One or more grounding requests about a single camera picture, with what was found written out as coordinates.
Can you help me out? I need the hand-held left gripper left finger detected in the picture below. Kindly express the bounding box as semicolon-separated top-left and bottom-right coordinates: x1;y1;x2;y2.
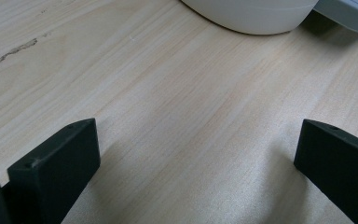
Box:
7;118;102;224

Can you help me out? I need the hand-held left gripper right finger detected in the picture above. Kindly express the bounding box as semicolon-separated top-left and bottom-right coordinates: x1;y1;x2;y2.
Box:
293;119;358;224

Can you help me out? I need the white and grey pedal trash can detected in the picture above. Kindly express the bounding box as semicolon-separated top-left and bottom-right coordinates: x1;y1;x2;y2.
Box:
180;0;358;36

